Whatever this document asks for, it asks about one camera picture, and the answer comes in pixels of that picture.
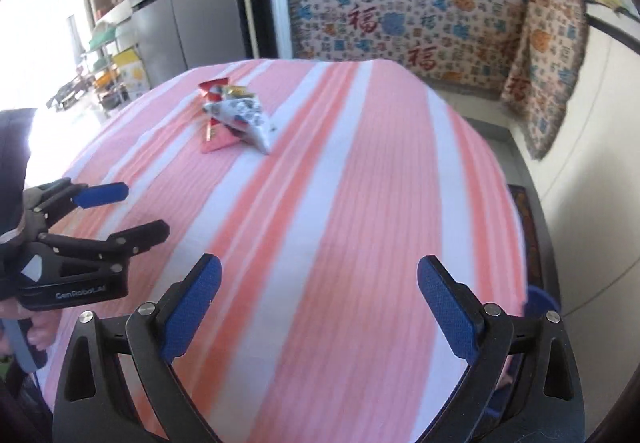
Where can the yellow grey chip bag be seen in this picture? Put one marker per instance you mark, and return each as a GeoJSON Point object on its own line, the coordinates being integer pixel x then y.
{"type": "Point", "coordinates": [230, 91]}

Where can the green storage rack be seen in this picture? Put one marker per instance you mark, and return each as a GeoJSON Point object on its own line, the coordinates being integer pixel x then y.
{"type": "Point", "coordinates": [96, 72]}

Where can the patterned fu cloth cover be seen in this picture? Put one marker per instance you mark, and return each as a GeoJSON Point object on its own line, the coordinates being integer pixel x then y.
{"type": "Point", "coordinates": [524, 53]}

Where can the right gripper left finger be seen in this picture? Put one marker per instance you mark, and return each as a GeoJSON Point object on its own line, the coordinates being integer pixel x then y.
{"type": "Point", "coordinates": [93, 402]}

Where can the red long snack wrapper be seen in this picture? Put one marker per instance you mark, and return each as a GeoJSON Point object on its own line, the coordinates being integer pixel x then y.
{"type": "Point", "coordinates": [216, 134]}

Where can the white grey snack wrapper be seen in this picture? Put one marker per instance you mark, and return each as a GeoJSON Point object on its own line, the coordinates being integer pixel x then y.
{"type": "Point", "coordinates": [246, 116]}

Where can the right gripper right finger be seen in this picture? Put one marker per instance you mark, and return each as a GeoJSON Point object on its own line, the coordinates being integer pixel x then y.
{"type": "Point", "coordinates": [521, 383]}

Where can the yellow cardboard box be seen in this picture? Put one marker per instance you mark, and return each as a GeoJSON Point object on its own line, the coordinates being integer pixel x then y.
{"type": "Point", "coordinates": [131, 73]}

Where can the pink striped tablecloth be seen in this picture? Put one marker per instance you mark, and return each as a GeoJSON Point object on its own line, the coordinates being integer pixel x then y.
{"type": "Point", "coordinates": [319, 332]}

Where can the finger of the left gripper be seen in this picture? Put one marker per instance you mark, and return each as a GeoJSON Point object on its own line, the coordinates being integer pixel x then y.
{"type": "Point", "coordinates": [57, 199]}
{"type": "Point", "coordinates": [67, 254]}

